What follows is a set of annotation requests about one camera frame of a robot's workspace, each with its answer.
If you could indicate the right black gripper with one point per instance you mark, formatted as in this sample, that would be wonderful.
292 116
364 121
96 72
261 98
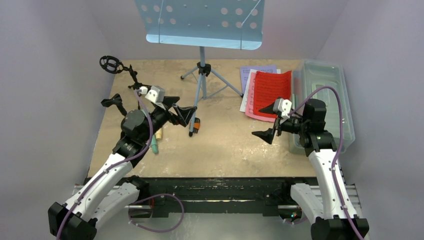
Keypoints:
276 122

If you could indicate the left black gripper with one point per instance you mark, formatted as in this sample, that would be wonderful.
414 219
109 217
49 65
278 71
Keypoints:
183 112

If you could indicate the red sheet music page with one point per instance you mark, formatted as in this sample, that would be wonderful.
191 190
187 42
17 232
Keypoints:
249 109

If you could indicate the white sheet music page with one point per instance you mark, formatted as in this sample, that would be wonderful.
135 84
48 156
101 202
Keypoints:
244 98

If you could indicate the beige microphone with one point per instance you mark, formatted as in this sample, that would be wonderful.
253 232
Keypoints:
159 134

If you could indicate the bright red sheet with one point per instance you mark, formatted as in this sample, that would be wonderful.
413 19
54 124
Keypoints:
267 88

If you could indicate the green microphone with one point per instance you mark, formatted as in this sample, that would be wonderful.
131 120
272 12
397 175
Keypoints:
154 146

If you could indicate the purple sheet music page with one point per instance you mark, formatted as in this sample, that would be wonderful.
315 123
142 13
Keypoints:
245 71

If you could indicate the black round-base mic stand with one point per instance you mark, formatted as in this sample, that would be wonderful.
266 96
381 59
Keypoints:
115 100

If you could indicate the black tripod mic stand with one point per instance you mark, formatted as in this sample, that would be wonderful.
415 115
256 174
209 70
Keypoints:
114 66

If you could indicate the blue music stand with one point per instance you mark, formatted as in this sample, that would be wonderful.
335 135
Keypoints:
224 24

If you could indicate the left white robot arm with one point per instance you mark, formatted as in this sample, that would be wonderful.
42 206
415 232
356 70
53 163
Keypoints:
80 217

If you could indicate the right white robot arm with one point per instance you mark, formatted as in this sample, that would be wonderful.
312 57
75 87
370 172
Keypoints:
332 216

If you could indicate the orange hex key set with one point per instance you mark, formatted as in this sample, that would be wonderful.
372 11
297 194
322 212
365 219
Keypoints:
195 124

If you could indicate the clear plastic storage box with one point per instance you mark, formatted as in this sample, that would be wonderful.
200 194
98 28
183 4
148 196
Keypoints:
310 75

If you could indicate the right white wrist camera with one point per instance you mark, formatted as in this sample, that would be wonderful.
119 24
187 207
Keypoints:
282 108

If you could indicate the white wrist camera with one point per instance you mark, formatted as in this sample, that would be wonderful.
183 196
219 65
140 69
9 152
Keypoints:
154 94
282 108

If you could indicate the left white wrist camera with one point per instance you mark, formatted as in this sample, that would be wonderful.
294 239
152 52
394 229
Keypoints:
154 94

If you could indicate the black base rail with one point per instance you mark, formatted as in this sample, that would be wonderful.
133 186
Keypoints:
160 196

